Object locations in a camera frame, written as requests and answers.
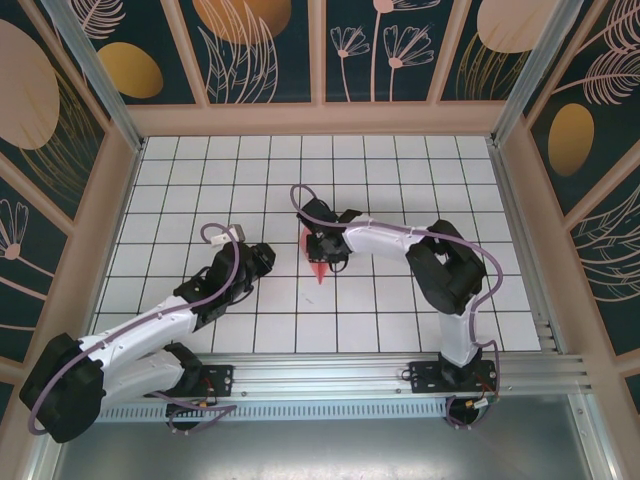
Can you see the art panel large beige disc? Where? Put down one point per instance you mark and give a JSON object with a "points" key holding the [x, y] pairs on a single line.
{"points": [[30, 75]]}

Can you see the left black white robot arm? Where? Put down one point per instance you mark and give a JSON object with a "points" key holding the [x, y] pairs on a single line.
{"points": [[140, 325]]}

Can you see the grey metal sheet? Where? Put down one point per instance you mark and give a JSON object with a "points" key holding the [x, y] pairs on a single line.
{"points": [[325, 450]]}

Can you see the aluminium post beside oval panel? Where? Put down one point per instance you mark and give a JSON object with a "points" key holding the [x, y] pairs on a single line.
{"points": [[102, 85]]}

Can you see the art panel golden oval feathers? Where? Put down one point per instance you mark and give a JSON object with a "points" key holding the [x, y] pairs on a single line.
{"points": [[600, 150]]}

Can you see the art panel pink leaf outlines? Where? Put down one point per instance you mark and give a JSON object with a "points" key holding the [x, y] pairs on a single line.
{"points": [[615, 280]]}

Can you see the aluminium side rail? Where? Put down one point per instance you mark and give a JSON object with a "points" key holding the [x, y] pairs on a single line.
{"points": [[507, 175]]}

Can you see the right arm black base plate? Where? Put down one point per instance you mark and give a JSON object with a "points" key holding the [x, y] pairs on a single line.
{"points": [[425, 377]]}

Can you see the pink paper sheet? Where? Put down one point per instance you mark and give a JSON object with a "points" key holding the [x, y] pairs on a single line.
{"points": [[320, 274]]}

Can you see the long aluminium mounting rail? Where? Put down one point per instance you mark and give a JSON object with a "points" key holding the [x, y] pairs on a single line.
{"points": [[325, 377]]}

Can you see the art panel pink flowers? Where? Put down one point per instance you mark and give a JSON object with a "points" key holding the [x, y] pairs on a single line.
{"points": [[400, 30]]}

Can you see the art panel single flower outline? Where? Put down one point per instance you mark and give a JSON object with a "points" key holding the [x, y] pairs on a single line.
{"points": [[25, 280]]}

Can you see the art panel orange disc leaves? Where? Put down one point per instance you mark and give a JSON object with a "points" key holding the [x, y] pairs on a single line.
{"points": [[250, 50]]}

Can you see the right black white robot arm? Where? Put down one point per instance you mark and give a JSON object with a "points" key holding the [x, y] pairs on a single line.
{"points": [[380, 245]]}

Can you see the aluminium post beside feather panel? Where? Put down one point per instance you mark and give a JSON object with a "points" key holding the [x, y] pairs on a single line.
{"points": [[527, 75]]}

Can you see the art panel beige disc fronds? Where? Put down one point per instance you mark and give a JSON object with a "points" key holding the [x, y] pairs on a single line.
{"points": [[480, 75]]}

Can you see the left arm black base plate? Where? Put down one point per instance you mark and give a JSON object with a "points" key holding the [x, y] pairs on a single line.
{"points": [[220, 380]]}

